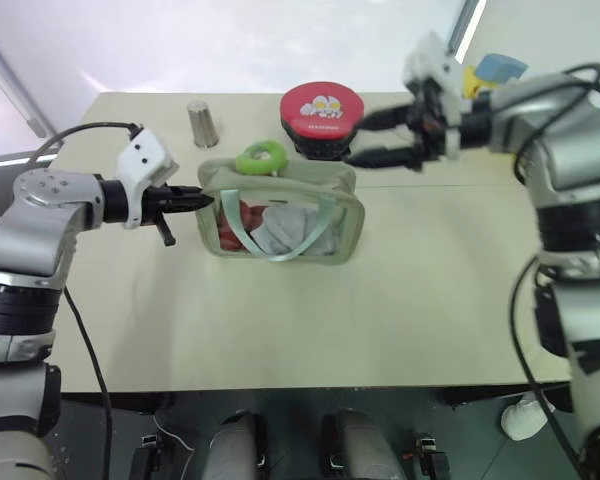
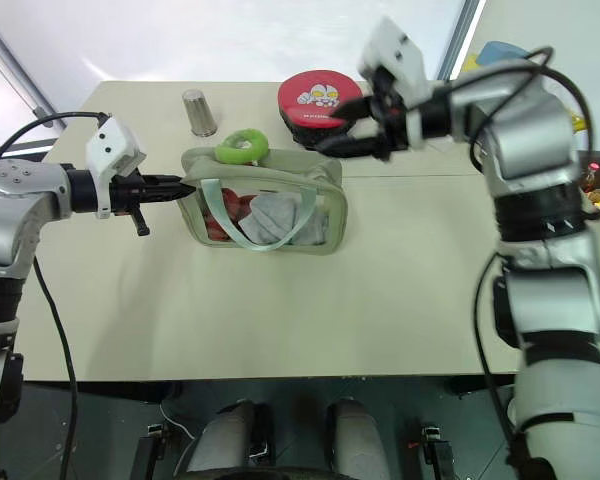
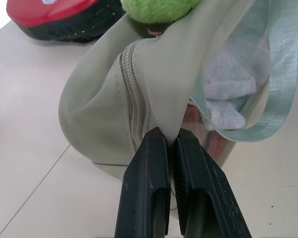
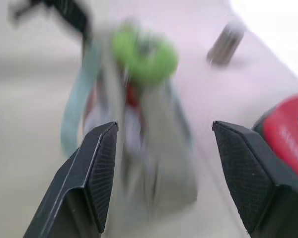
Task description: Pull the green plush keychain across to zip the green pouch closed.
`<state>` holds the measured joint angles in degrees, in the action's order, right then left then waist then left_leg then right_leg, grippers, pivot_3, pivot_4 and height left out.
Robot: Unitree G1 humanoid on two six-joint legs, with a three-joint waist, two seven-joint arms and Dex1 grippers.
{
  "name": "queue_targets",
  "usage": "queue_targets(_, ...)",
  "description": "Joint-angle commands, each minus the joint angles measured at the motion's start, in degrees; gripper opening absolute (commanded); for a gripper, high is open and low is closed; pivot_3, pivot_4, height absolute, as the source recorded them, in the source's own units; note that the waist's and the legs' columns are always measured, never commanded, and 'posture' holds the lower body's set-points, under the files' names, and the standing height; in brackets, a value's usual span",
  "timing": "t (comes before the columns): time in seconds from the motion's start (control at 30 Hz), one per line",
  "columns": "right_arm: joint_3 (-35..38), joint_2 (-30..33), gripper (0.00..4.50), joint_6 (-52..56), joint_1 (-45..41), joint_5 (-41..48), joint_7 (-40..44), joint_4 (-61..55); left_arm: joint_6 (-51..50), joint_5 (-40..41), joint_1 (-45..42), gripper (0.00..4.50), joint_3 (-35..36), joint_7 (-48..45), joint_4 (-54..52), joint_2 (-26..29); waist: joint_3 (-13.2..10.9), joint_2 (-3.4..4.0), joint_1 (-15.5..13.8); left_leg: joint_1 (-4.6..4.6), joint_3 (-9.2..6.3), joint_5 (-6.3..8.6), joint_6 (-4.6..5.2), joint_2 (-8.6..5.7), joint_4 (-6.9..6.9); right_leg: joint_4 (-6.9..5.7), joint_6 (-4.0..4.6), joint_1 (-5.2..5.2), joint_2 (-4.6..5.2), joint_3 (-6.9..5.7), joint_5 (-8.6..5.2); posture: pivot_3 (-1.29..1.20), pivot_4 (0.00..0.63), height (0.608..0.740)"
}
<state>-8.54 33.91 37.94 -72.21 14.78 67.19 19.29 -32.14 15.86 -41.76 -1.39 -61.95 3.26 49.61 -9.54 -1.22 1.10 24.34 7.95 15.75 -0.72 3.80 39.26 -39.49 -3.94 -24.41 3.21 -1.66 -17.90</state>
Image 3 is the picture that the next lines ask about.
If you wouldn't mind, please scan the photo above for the green plush keychain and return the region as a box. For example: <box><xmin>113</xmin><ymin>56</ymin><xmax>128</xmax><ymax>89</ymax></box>
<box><xmin>121</xmin><ymin>0</ymin><xmax>201</xmax><ymax>24</ymax></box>

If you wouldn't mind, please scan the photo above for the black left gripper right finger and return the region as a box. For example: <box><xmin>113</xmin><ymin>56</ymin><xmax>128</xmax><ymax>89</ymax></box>
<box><xmin>172</xmin><ymin>132</ymin><xmax>253</xmax><ymax>238</ymax></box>

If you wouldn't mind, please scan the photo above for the pale green zip pouch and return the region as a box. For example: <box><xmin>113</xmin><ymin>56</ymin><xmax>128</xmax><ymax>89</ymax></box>
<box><xmin>58</xmin><ymin>0</ymin><xmax>298</xmax><ymax>219</ymax></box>

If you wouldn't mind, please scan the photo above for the white towel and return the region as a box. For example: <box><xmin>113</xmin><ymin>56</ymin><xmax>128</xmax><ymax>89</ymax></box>
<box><xmin>203</xmin><ymin>41</ymin><xmax>271</xmax><ymax>130</ymax></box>

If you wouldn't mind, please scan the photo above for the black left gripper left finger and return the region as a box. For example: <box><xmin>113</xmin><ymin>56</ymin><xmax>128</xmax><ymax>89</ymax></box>
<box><xmin>114</xmin><ymin>126</ymin><xmax>171</xmax><ymax>238</ymax></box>

